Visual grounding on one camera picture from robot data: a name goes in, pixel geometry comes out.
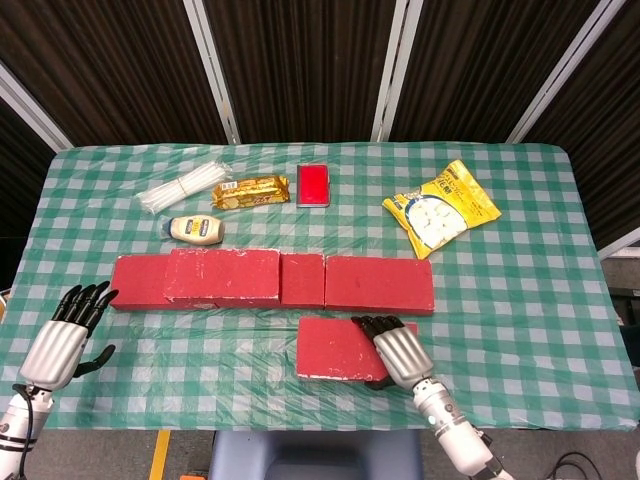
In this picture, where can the gold biscuit packet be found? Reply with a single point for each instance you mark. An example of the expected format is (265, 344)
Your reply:
(252, 192)

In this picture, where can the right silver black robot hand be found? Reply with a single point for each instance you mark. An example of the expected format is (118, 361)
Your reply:
(402, 357)

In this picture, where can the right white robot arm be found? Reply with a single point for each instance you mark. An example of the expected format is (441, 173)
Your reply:
(450, 425)

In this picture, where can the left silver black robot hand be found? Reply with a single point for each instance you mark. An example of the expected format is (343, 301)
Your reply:
(55, 355)

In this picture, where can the green checkered plastic tablecloth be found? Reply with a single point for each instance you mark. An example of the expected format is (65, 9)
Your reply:
(225, 390)

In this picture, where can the mayonnaise squeeze bottle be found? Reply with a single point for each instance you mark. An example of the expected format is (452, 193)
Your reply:
(197, 230)

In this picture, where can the white partition frame post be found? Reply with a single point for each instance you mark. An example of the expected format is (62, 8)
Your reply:
(30, 107)
(620, 245)
(212, 70)
(564, 70)
(395, 70)

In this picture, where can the red brick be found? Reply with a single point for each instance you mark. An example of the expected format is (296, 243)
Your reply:
(225, 272)
(330, 350)
(140, 280)
(302, 277)
(380, 282)

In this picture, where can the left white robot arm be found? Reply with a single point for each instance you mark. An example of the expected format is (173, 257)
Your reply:
(20, 425)

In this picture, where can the yellow marshmallow bag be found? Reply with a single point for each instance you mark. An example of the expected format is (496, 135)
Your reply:
(440, 210)

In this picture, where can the bundle of white straws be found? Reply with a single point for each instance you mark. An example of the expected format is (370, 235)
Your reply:
(180, 187)

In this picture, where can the red ink pad case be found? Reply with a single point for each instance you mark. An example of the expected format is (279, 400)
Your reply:
(313, 185)

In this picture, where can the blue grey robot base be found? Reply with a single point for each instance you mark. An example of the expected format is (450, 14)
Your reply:
(315, 460)

